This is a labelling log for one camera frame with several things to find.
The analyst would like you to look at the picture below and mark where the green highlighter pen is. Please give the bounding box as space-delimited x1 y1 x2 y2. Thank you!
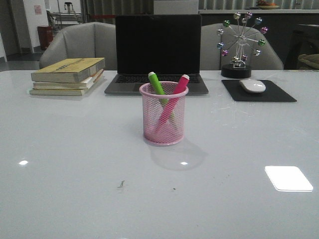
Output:
148 71 178 130

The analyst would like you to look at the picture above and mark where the pink highlighter pen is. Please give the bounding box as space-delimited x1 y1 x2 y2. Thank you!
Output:
155 74 189 133

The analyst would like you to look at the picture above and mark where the pink mesh pen holder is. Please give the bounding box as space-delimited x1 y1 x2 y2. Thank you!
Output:
139 81 188 145

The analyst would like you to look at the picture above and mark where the grey laptop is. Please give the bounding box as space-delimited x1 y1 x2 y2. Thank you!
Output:
105 14 208 95

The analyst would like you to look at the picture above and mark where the middle book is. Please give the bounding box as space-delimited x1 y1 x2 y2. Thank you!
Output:
33 69 104 90

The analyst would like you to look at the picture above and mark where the white computer mouse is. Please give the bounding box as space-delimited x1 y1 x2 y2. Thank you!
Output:
239 79 266 93

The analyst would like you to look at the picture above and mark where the ferris wheel desk ornament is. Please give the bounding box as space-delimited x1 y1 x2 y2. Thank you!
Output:
216 11 268 79

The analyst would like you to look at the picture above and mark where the grey left armchair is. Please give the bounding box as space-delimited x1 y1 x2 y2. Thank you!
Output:
39 22 117 70

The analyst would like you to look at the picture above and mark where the grey armchair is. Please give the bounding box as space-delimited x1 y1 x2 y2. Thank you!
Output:
39 22 117 70
200 23 283 70

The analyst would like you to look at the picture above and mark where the top yellow book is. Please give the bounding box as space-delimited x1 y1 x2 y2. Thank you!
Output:
31 58 105 83

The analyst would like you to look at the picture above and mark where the grey right armchair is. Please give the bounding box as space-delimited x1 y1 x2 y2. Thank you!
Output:
200 23 283 70

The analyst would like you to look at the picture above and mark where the black mouse pad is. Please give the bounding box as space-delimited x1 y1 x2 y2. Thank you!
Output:
222 80 297 103

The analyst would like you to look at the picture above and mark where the bottom book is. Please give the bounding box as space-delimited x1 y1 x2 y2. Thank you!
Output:
29 76 103 96

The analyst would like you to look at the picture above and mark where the red trash bin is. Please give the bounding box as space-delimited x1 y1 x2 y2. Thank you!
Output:
37 26 53 50

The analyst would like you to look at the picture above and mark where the metal cart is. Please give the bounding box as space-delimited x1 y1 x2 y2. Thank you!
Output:
44 0 82 29

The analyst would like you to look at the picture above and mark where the fruit bowl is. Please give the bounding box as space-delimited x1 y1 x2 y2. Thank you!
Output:
256 0 280 10

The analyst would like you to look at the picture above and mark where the tan cushioned seat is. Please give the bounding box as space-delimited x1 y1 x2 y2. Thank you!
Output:
298 54 319 70

